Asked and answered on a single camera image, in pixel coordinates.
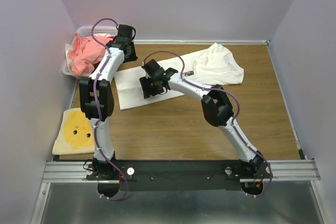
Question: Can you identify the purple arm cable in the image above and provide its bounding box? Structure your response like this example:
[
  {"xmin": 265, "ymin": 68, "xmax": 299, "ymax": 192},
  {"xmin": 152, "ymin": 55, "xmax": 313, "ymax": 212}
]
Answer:
[
  {"xmin": 90, "ymin": 18, "xmax": 129, "ymax": 202},
  {"xmin": 141, "ymin": 50, "xmax": 274, "ymax": 200}
]

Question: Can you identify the red garment in basket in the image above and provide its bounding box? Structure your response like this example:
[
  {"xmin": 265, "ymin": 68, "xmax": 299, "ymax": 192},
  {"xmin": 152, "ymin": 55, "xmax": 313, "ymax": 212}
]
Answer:
[{"xmin": 94, "ymin": 33, "xmax": 114, "ymax": 69}]

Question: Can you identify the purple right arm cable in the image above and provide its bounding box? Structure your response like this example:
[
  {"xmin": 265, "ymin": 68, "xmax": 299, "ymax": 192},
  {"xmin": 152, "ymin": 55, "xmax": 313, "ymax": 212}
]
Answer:
[{"xmin": 141, "ymin": 50, "xmax": 274, "ymax": 200}]

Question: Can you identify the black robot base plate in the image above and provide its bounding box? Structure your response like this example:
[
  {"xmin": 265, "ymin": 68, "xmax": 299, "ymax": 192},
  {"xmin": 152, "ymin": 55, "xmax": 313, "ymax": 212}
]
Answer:
[{"xmin": 83, "ymin": 159, "xmax": 271, "ymax": 196}]

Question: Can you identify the aluminium front rail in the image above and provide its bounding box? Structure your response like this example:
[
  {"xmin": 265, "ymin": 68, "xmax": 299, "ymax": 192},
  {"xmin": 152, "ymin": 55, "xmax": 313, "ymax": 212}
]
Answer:
[{"xmin": 41, "ymin": 159, "xmax": 321, "ymax": 183}]

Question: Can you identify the white floral print t-shirt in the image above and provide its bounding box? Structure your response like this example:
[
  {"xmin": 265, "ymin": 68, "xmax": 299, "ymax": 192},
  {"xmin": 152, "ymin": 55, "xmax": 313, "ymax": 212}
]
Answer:
[{"xmin": 114, "ymin": 43, "xmax": 244, "ymax": 110}]

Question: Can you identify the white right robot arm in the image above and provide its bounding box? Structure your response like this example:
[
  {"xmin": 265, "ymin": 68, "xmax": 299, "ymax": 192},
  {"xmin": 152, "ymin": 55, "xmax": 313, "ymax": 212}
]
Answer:
[{"xmin": 140, "ymin": 59, "xmax": 271, "ymax": 178}]

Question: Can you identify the white plastic laundry basket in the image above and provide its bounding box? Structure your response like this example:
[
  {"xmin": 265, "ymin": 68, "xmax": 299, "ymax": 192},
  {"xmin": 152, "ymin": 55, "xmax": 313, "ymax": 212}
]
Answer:
[{"xmin": 62, "ymin": 26, "xmax": 118, "ymax": 79}]

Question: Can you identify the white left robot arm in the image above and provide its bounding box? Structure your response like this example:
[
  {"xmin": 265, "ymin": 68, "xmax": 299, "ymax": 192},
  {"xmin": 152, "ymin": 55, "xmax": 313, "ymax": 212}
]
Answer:
[{"xmin": 79, "ymin": 25, "xmax": 137, "ymax": 179}]

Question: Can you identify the pink t-shirt in basket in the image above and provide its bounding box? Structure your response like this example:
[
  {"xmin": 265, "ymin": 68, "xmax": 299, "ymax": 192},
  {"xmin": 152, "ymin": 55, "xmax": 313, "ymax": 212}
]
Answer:
[{"xmin": 66, "ymin": 33, "xmax": 106, "ymax": 76}]

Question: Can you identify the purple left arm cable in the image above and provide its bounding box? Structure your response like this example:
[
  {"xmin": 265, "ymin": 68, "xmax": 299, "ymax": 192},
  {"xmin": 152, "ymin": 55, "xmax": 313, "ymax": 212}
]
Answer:
[{"xmin": 90, "ymin": 18, "xmax": 129, "ymax": 202}]

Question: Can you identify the folded yellow chick t-shirt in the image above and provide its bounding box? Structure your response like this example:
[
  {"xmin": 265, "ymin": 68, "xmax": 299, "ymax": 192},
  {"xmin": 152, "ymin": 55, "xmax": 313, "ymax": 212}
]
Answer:
[{"xmin": 52, "ymin": 108, "xmax": 95, "ymax": 155}]

